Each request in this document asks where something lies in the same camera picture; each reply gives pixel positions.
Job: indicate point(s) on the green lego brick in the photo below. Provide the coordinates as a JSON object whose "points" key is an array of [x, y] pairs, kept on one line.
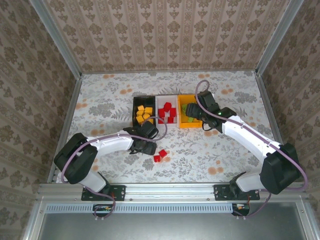
{"points": [[191, 120], [184, 109]]}

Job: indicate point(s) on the orange lego brick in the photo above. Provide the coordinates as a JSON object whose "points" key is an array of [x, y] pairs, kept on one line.
{"points": [[145, 117]]}

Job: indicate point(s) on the yellow sloped lego brick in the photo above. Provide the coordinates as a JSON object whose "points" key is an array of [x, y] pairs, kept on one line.
{"points": [[140, 108]]}

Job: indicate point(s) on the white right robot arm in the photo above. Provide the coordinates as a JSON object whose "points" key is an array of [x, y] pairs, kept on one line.
{"points": [[250, 140]]}

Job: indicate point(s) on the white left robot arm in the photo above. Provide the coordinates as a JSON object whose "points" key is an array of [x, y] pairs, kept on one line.
{"points": [[112, 145]]}

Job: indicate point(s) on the orange plastic container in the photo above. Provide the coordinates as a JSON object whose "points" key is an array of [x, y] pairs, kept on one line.
{"points": [[186, 98]]}

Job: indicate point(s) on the white plastic container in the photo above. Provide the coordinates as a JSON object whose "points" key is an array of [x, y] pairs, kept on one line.
{"points": [[160, 102]]}

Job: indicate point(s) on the black plastic container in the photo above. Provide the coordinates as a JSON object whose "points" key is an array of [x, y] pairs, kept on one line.
{"points": [[142, 100]]}

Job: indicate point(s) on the floral patterned table covering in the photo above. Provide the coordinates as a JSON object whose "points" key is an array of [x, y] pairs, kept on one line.
{"points": [[225, 162]]}

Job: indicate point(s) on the small electronics board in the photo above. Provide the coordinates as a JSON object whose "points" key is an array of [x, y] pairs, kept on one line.
{"points": [[241, 207], [103, 208]]}

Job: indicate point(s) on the grey metal sheet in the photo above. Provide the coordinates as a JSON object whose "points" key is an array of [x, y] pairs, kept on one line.
{"points": [[175, 227]]}

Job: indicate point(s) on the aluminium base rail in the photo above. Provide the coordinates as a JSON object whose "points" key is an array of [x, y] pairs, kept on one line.
{"points": [[170, 192]]}

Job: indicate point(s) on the aluminium table side rail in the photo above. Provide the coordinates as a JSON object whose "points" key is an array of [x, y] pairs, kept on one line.
{"points": [[272, 110], [70, 112]]}

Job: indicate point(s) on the aluminium frame post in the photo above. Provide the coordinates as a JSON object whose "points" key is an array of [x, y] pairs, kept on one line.
{"points": [[280, 37], [57, 40]]}

